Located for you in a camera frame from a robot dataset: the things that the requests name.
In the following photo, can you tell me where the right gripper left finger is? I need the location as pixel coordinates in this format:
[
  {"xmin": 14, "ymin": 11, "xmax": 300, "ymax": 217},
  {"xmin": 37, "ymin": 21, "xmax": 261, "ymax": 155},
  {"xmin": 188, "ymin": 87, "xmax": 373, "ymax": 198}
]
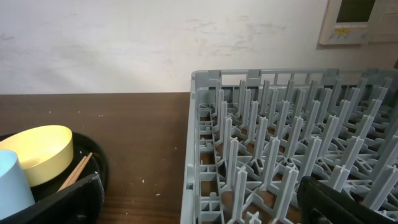
[{"xmin": 1, "ymin": 174, "xmax": 104, "ymax": 224}]

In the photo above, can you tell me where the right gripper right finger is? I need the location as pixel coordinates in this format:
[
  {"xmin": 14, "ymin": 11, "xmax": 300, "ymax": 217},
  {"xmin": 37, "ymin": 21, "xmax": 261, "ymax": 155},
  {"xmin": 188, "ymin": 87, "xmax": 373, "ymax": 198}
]
[{"xmin": 297, "ymin": 176, "xmax": 395, "ymax": 224}]

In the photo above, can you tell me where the wooden chopstick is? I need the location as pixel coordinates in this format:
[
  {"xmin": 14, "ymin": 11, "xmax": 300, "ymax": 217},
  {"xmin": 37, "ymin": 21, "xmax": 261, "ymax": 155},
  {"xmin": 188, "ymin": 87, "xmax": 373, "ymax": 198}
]
[
  {"xmin": 67, "ymin": 152, "xmax": 93, "ymax": 187},
  {"xmin": 58, "ymin": 156, "xmax": 86, "ymax": 192}
]

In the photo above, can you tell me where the yellow bowl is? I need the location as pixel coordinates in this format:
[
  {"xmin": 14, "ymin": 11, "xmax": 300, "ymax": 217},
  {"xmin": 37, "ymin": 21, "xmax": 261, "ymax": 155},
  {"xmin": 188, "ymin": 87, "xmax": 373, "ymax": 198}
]
[{"xmin": 1, "ymin": 125, "xmax": 74, "ymax": 187}]

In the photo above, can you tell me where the blue cup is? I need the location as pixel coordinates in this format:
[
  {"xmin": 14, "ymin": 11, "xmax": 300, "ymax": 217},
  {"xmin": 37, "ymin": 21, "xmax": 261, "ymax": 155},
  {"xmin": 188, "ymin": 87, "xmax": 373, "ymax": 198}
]
[{"xmin": 1, "ymin": 150, "xmax": 35, "ymax": 220}]

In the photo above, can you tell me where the grey dishwasher rack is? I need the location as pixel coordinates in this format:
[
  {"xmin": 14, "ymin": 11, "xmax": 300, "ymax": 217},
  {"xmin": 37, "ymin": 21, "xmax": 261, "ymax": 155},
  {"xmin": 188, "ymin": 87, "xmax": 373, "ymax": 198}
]
[{"xmin": 180, "ymin": 68, "xmax": 397, "ymax": 223}]

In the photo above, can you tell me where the round black tray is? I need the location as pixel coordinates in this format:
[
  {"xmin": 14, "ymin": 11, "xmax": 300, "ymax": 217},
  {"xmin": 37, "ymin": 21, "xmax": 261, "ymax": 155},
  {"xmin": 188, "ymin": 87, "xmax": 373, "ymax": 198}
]
[{"xmin": 1, "ymin": 132, "xmax": 109, "ymax": 203}]

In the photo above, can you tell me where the wall control panel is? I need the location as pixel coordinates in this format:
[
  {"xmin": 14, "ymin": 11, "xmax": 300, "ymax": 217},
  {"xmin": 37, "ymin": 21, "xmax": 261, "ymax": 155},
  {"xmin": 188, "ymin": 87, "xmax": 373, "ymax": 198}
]
[{"xmin": 318, "ymin": 0, "xmax": 397, "ymax": 45}]

